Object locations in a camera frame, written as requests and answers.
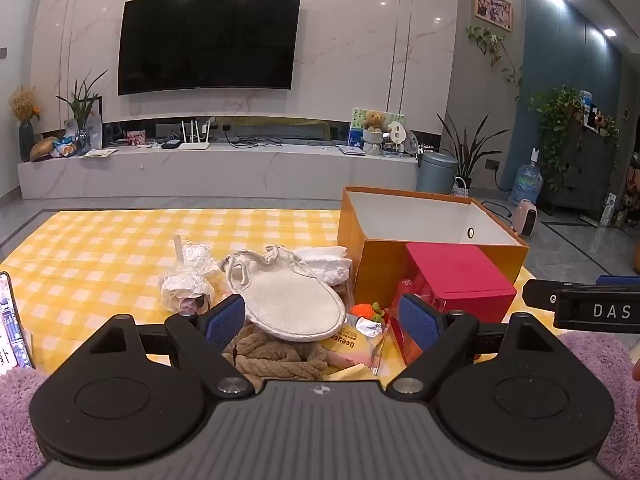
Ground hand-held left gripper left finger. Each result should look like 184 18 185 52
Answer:
87 294 256 398

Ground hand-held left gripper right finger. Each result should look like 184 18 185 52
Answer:
387 292 563 397

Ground plastic white bundle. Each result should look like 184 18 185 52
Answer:
160 272 217 315

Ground brown rope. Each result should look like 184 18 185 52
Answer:
222 324 331 393

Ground cream loofah bath mitt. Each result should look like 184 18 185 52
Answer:
220 246 347 343

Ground yellow snack packet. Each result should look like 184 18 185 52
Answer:
320 322 388 376

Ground orange cardboard box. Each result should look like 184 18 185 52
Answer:
337 186 530 313

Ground orange knitted strawberry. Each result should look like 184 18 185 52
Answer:
348 302 388 326

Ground red box with clear side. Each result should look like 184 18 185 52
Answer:
390 242 518 366

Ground pink space heater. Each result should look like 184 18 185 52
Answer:
513 199 538 237

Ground white folded towel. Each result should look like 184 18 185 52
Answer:
292 246 353 285

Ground blue water jug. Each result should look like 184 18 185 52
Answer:
509 147 544 207

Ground dark grey cabinet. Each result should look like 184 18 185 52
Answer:
545 120 618 213

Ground yellow checkered mat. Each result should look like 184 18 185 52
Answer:
0 208 566 376

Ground white marble tv console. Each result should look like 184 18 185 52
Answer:
17 140 418 201

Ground grey trash can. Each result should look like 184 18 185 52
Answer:
416 150 459 195

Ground long-leaf potted plant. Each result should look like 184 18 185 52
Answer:
437 112 508 191

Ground bushy pothos plant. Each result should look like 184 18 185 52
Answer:
530 86 583 191

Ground white router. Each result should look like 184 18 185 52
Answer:
178 117 213 152

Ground white round fan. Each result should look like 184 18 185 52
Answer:
387 120 406 153

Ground brown teddy bear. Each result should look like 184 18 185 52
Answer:
361 111 386 155

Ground green picture card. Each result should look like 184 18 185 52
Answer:
348 107 406 148

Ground smartphone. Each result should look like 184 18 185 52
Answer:
0 271 35 376

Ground purple fluffy rug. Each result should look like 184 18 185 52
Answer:
0 330 640 480

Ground brown round ornament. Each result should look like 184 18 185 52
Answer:
30 136 61 162

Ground green plant in glass vase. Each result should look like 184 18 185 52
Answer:
56 70 108 156

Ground hanging vine plant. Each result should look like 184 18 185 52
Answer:
466 25 523 86

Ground black flat television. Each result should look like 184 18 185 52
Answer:
117 0 302 96

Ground dried yellow flowers in vase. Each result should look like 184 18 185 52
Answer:
9 85 41 163

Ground framed wall picture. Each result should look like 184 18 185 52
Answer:
474 0 514 32

